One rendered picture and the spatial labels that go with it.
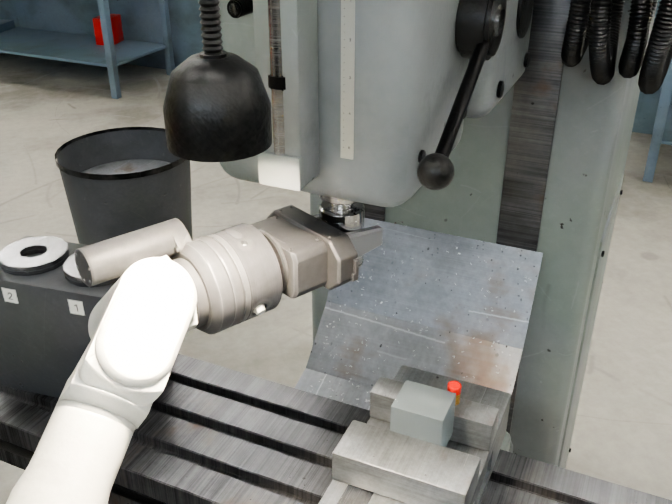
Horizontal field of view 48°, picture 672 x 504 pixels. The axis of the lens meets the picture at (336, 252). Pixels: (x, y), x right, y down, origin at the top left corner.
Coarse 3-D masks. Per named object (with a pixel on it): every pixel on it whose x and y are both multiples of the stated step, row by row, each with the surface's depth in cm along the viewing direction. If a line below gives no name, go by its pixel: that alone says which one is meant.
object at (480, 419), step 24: (384, 384) 92; (432, 384) 98; (384, 408) 91; (456, 408) 88; (480, 408) 88; (504, 408) 94; (456, 432) 88; (480, 432) 86; (504, 432) 98; (480, 456) 87; (336, 480) 83; (480, 480) 84
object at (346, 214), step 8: (320, 208) 77; (328, 208) 77; (352, 208) 77; (360, 208) 77; (320, 216) 77; (328, 216) 76; (336, 216) 75; (344, 216) 75; (352, 216) 76; (360, 216) 76
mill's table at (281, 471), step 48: (192, 384) 111; (240, 384) 109; (0, 432) 103; (144, 432) 100; (192, 432) 100; (240, 432) 101; (288, 432) 100; (336, 432) 102; (144, 480) 94; (192, 480) 93; (240, 480) 95; (288, 480) 93; (528, 480) 93; (576, 480) 93
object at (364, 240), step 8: (352, 232) 76; (360, 232) 76; (368, 232) 77; (376, 232) 77; (352, 240) 76; (360, 240) 76; (368, 240) 77; (376, 240) 78; (360, 248) 77; (368, 248) 78
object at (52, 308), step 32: (0, 256) 101; (32, 256) 104; (64, 256) 102; (0, 288) 99; (32, 288) 98; (64, 288) 97; (96, 288) 97; (0, 320) 102; (32, 320) 100; (64, 320) 99; (0, 352) 105; (32, 352) 103; (64, 352) 101; (0, 384) 108; (32, 384) 106; (64, 384) 104
